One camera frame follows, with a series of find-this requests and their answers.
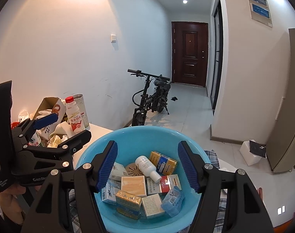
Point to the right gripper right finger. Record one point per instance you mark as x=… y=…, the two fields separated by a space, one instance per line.
x=245 y=211

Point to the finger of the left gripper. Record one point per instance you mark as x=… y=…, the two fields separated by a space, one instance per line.
x=65 y=143
x=27 y=128

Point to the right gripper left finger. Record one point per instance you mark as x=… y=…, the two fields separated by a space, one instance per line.
x=51 y=211

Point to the gold blue cigarette carton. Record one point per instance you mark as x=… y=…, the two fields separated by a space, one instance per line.
x=128 y=204

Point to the white lotion bottle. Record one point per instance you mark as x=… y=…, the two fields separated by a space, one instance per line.
x=147 y=168

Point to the person left hand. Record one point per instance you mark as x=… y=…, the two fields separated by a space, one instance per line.
x=9 y=205

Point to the red snack bag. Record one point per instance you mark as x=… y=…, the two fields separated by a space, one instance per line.
x=15 y=124

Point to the crumpled white paper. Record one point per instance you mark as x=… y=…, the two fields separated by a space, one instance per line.
x=63 y=132

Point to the blue plaid cloth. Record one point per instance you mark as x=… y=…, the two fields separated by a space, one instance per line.
x=206 y=216

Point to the strawberry milk bottle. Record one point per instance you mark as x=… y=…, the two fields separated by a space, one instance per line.
x=74 y=115

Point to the open cardboard snack box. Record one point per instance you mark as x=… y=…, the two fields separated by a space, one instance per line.
x=52 y=111

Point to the blue white small box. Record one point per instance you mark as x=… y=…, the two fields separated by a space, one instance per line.
x=109 y=191

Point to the white floor box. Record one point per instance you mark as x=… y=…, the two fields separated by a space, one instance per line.
x=252 y=152

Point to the small blue tissue pack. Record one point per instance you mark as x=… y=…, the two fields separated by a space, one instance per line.
x=172 y=202

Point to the red white cigarette pack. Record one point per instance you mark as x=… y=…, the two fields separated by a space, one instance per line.
x=168 y=182

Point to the tan round disc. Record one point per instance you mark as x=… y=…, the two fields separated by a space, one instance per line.
x=133 y=170

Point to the beige square box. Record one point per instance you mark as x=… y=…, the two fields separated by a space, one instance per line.
x=134 y=185

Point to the beige refrigerator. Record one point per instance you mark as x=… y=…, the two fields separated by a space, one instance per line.
x=280 y=147

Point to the white text box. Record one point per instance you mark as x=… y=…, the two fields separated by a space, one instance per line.
x=152 y=206

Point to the black electric bicycle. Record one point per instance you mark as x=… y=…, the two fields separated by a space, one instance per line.
x=145 y=102

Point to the dark red door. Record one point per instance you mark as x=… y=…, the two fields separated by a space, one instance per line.
x=190 y=49

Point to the white wall switch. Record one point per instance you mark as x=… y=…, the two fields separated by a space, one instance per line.
x=113 y=38

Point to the wall electrical panel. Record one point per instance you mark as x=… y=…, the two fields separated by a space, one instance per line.
x=260 y=12

